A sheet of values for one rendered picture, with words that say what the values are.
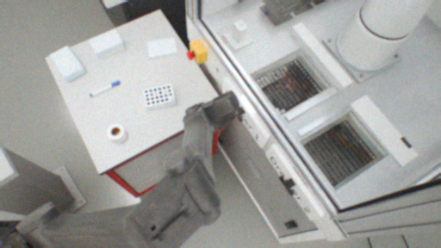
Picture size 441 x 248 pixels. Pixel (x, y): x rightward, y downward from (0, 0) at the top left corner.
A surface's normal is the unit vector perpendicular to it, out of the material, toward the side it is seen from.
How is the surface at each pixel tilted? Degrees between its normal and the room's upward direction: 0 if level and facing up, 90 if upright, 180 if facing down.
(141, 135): 0
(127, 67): 0
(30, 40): 0
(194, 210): 35
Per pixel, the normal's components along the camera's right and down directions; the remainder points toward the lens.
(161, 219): 0.54, -0.05
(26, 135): 0.04, -0.38
